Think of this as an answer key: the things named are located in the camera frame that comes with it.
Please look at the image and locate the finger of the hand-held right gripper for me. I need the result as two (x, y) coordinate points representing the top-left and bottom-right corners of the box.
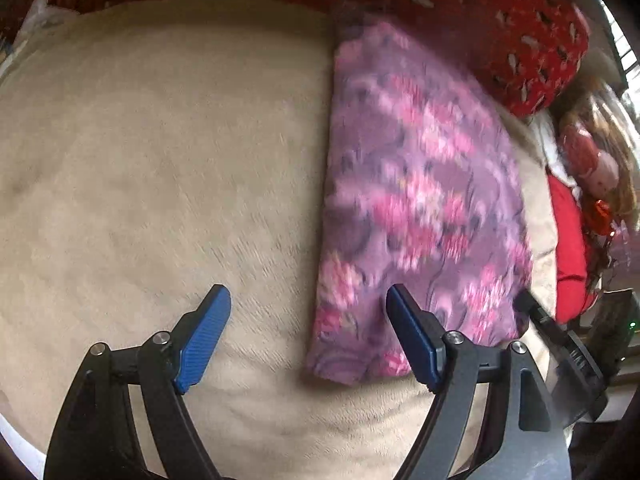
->
(514, 290), (610, 425)

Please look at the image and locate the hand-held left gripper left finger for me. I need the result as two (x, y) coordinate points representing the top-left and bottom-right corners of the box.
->
(44, 284), (232, 480)

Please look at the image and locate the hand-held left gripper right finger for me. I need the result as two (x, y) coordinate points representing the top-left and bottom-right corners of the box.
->
(385, 284), (572, 480)

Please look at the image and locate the purple floral shirt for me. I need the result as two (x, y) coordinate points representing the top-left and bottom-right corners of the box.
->
(306, 7), (535, 387)

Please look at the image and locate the red cloth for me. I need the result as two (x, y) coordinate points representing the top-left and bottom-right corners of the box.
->
(547, 175), (601, 325)

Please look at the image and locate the beige fleece blanket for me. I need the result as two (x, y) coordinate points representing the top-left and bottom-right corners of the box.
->
(0, 0), (560, 476)

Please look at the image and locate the red patterned bolster pillow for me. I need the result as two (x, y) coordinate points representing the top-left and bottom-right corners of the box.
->
(0, 0), (591, 120)

